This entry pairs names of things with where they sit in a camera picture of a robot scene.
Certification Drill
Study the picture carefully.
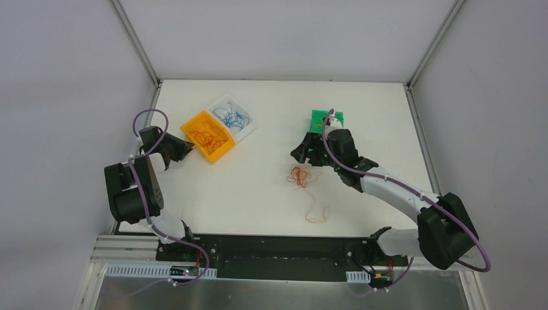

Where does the coloured cable bundle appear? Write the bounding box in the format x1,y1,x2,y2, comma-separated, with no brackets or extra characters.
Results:
285,165,332,224

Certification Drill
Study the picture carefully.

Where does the red cable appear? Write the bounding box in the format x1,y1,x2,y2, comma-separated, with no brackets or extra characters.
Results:
190,122,229,155

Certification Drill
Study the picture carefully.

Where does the blue cable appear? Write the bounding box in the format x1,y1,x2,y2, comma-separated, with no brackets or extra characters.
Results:
212,101,252,129

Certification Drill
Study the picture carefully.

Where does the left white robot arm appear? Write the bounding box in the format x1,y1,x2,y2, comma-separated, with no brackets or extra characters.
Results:
103,126,197,262

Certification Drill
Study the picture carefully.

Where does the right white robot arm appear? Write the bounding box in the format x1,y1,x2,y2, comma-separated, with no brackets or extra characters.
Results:
290,129,479,270

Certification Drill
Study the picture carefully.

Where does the green plastic bin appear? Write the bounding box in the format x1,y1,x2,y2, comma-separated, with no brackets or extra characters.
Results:
309,110,344,134

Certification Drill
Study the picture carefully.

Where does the orange plastic bin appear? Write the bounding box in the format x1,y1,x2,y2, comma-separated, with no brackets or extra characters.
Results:
180,110,236,163

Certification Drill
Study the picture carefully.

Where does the white translucent plastic bin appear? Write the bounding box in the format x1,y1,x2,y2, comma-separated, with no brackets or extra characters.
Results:
207,95,257,143

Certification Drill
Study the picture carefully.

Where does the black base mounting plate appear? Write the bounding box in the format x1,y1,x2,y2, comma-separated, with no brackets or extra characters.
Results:
156,234,408,282

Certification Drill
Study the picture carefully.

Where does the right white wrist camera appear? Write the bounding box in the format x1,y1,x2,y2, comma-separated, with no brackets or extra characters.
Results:
322,114,344,130

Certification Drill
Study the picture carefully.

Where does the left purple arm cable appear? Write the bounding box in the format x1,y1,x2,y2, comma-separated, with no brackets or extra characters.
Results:
127,108,211,288

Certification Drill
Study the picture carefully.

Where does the aluminium frame rail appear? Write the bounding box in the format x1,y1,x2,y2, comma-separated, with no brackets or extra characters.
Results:
406,0,467,91
109,0,161,88

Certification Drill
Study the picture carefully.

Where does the right aluminium frame rail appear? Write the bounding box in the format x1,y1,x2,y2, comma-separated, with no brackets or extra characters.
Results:
406,0,467,91

